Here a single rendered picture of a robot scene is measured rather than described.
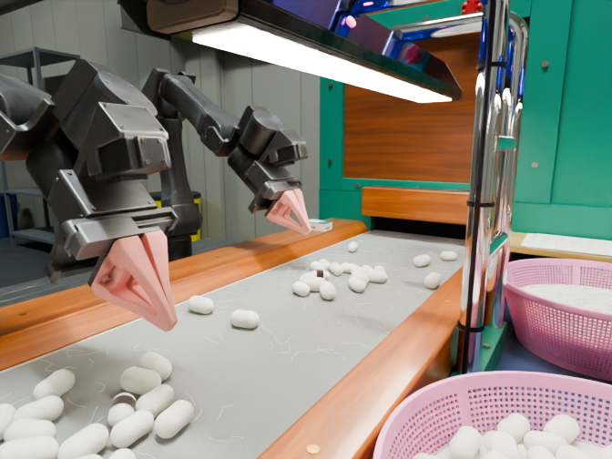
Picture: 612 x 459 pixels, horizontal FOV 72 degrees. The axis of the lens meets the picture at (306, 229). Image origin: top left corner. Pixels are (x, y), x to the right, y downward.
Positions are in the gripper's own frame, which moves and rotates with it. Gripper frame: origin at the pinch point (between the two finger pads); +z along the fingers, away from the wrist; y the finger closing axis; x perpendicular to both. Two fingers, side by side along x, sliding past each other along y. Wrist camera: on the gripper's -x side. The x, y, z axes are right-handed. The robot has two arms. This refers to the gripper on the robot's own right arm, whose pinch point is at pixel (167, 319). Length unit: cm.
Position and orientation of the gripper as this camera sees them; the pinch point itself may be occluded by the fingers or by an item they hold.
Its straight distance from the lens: 37.1
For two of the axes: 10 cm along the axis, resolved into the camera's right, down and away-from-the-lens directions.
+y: 5.5, -1.5, 8.2
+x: -5.5, 6.7, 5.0
